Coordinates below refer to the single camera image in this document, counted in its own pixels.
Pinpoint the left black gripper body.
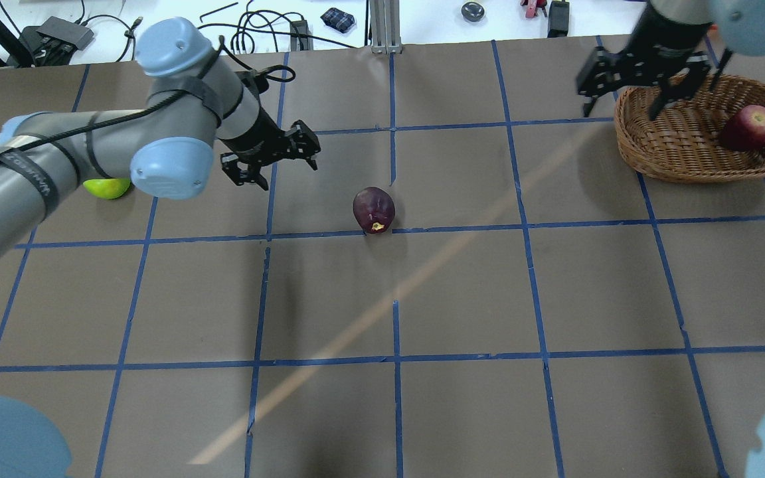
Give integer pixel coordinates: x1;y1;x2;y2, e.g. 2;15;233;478
220;110;298;167

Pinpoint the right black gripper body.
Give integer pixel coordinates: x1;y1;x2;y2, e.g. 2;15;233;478
618;3;713;86

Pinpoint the red yellow-streaked apple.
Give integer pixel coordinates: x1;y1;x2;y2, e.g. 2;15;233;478
719;105;765;152

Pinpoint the dark red apple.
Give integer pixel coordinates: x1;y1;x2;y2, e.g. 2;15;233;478
352;187;396;235

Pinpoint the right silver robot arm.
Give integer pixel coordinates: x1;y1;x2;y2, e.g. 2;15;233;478
576;1;765;120

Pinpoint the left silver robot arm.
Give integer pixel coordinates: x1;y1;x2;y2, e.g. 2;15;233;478
0;18;321;477

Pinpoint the brown wicker basket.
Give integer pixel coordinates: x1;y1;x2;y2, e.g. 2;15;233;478
614;74;765;183

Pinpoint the black power adapter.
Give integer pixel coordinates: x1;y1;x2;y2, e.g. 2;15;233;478
547;1;570;37

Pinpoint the red black tool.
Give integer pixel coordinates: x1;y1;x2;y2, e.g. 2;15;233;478
520;0;549;19

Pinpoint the green apple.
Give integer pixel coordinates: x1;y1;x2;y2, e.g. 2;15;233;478
82;179;131;200

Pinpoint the dark blue checked pouch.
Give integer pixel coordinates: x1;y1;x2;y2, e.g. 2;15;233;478
321;8;356;34

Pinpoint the small round grey object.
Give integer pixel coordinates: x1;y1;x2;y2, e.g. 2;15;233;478
460;1;485;23

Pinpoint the black box device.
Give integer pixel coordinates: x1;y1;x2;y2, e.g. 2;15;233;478
19;17;95;67

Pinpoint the aluminium frame post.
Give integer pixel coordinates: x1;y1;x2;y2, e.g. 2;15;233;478
365;0;403;54

